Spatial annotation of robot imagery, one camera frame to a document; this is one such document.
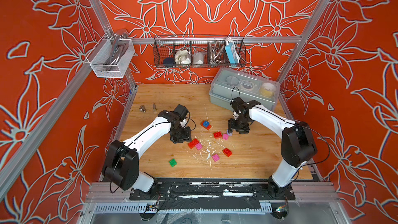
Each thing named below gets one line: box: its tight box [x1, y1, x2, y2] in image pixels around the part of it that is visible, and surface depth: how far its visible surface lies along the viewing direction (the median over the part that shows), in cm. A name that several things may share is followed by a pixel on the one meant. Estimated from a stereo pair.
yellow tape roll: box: [259, 82, 275, 97], surface depth 95 cm
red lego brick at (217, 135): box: [212, 131, 223, 139], surface depth 93 cm
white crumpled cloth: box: [174, 49, 192, 65], surface depth 92 cm
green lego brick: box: [168, 158, 178, 168], surface depth 83 cm
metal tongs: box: [103, 32, 129, 71], surface depth 87 cm
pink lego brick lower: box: [212, 153, 220, 162], surface depth 85 cm
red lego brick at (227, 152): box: [222, 147, 233, 158], surface depth 85 cm
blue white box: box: [224, 36, 241, 68], surface depth 89 cm
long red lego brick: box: [187, 138, 200, 150], surface depth 89 cm
